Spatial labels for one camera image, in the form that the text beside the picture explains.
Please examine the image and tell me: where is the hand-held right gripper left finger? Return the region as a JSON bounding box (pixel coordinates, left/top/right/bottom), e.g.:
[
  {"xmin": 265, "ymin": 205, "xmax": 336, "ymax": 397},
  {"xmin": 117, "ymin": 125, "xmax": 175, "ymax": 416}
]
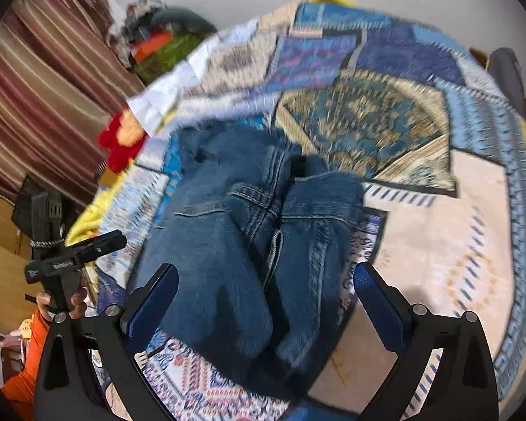
[{"xmin": 34, "ymin": 263, "xmax": 180, "ymax": 421}]

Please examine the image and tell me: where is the striped brown curtain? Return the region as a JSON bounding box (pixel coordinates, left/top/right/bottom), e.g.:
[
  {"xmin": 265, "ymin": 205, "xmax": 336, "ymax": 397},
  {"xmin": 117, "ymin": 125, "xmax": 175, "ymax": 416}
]
[{"xmin": 0, "ymin": 0, "xmax": 146, "ymax": 211}]

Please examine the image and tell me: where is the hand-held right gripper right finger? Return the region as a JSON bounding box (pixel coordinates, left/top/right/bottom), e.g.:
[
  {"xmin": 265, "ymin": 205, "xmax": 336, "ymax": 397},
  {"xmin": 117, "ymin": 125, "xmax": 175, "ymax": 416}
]
[{"xmin": 353, "ymin": 261, "xmax": 501, "ymax": 421}]

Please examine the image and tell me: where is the grey fluffy cloth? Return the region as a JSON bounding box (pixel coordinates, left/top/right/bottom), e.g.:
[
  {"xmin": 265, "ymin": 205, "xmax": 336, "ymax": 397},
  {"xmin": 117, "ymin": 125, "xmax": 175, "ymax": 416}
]
[{"xmin": 107, "ymin": 0, "xmax": 167, "ymax": 68}]

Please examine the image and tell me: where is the red yellow plush toy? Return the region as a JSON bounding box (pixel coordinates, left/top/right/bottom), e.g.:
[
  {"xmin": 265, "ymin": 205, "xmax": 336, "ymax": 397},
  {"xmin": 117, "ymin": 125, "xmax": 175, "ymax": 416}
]
[{"xmin": 97, "ymin": 107, "xmax": 149, "ymax": 174}]

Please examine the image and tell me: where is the orange cloth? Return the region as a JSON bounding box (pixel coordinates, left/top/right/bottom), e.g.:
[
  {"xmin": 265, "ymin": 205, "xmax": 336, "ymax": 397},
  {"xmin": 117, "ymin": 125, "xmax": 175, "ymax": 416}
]
[{"xmin": 131, "ymin": 31, "xmax": 176, "ymax": 63}]

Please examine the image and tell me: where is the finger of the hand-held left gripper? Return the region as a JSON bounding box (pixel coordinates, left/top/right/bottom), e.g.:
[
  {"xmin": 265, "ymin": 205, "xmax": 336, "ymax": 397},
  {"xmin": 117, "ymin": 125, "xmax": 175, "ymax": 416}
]
[{"xmin": 25, "ymin": 230, "xmax": 128, "ymax": 283}]

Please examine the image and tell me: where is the patchwork printed blanket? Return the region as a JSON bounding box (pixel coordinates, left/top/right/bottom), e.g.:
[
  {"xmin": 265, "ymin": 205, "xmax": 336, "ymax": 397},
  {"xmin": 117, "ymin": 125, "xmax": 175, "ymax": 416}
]
[{"xmin": 66, "ymin": 0, "xmax": 526, "ymax": 421}]

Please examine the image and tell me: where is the blue denim jacket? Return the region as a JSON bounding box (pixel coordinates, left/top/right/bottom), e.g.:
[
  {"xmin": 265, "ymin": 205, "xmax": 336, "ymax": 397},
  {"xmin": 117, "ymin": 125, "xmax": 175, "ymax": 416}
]
[{"xmin": 129, "ymin": 125, "xmax": 369, "ymax": 397}]

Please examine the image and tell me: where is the person's left hand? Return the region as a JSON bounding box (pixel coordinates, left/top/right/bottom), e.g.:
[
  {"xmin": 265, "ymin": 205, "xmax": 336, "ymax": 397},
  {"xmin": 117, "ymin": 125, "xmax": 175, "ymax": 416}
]
[{"xmin": 37, "ymin": 287, "xmax": 89, "ymax": 322}]

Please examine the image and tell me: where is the white cloth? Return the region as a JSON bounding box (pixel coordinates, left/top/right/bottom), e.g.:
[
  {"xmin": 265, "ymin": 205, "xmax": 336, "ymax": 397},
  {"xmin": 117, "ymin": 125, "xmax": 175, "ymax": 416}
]
[{"xmin": 126, "ymin": 24, "xmax": 264, "ymax": 138}]

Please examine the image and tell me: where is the dark grey chair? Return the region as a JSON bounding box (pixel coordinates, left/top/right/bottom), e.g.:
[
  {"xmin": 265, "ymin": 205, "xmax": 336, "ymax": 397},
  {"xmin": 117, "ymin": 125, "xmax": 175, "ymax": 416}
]
[{"xmin": 486, "ymin": 47, "xmax": 526, "ymax": 112}]

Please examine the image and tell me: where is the light wooden furniture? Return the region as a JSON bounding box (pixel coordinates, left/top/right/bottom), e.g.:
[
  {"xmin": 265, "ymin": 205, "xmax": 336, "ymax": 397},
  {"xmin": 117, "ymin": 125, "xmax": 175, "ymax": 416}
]
[{"xmin": 0, "ymin": 197, "xmax": 45, "ymax": 330}]

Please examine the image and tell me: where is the pile of clothes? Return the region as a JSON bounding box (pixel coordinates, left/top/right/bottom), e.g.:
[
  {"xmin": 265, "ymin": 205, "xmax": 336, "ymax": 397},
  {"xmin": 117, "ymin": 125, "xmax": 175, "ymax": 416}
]
[{"xmin": 134, "ymin": 6, "xmax": 217, "ymax": 85}]

